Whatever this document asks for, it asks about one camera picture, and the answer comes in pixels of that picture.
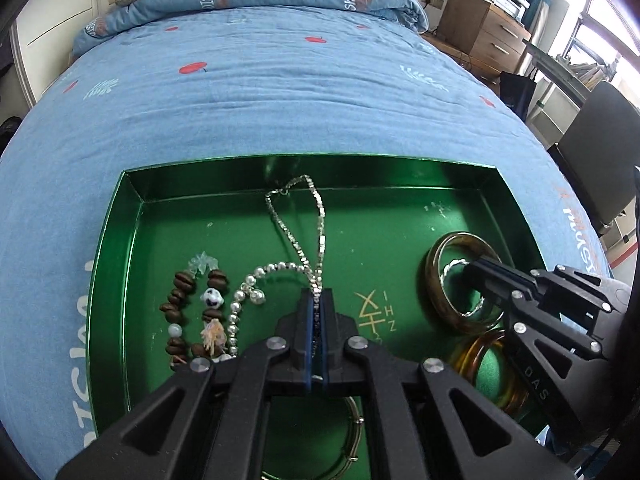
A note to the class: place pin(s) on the brown bangle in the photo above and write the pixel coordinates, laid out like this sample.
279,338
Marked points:
440,305

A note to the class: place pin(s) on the dark grey chair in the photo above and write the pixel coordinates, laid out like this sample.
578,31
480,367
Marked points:
600,160

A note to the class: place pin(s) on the black tote bag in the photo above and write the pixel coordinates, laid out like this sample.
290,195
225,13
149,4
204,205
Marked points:
517,95

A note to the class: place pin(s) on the black backpack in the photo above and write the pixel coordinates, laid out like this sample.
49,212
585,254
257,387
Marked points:
7,137

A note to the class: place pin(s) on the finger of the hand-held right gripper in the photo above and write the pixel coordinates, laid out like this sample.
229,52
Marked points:
500,272
540,370

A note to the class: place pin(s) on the green metal tray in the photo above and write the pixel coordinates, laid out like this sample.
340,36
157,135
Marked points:
390,220

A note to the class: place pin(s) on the wall power outlet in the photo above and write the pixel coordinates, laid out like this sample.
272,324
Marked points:
432,1

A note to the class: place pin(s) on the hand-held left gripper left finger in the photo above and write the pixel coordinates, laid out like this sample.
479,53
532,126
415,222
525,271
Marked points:
306,350

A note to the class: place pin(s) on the amber bangle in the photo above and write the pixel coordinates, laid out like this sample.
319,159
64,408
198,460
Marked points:
467,357

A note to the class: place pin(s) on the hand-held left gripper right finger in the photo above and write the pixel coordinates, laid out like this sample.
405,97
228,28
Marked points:
325,350

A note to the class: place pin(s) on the white wardrobe door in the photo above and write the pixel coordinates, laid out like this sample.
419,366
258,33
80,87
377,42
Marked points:
60,15

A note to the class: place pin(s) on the wooden drawer cabinet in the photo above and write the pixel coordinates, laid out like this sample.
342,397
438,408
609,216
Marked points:
480,30

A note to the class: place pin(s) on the low wooden nightstand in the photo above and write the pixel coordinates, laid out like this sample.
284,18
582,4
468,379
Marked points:
450,52

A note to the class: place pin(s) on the thin silver bangle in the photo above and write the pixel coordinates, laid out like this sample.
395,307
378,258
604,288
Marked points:
356,435

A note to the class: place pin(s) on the white desk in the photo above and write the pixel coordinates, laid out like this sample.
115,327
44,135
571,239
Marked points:
565,72

